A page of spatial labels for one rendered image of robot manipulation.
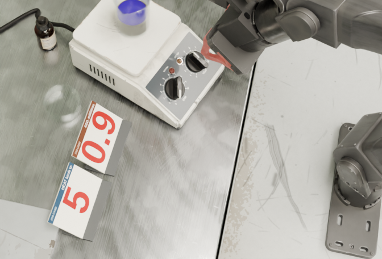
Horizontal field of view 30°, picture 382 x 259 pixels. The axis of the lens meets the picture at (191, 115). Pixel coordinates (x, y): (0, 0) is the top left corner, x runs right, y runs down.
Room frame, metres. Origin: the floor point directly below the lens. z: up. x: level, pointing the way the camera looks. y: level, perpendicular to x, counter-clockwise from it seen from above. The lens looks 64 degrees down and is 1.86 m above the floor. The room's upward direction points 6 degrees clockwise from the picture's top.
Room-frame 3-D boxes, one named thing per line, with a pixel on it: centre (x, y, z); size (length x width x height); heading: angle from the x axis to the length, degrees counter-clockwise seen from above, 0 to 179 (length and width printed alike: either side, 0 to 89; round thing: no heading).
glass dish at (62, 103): (0.47, 0.19, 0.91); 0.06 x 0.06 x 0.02
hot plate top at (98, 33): (0.57, 0.11, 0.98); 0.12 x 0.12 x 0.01; 62
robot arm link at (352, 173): (0.39, -0.24, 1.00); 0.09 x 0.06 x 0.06; 145
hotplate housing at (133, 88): (0.56, 0.08, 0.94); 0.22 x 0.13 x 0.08; 62
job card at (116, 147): (0.42, 0.12, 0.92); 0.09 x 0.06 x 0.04; 171
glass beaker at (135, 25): (0.57, 0.10, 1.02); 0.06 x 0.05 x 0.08; 169
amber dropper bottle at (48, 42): (0.58, 0.24, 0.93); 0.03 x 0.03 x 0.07
